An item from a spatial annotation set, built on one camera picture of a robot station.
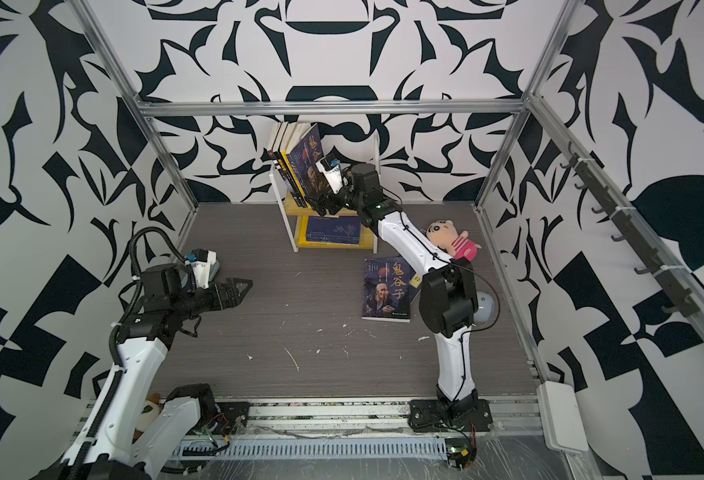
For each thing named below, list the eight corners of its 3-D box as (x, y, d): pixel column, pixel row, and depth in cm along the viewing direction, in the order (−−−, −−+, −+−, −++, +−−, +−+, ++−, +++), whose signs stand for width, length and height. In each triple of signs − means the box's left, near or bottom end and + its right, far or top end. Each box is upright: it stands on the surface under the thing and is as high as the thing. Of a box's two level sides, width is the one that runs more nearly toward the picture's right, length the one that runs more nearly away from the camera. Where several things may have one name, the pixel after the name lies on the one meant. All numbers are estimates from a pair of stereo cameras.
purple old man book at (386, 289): (362, 321, 91) (362, 317, 89) (361, 262, 105) (361, 257, 103) (415, 321, 91) (416, 317, 89) (407, 262, 105) (408, 257, 103)
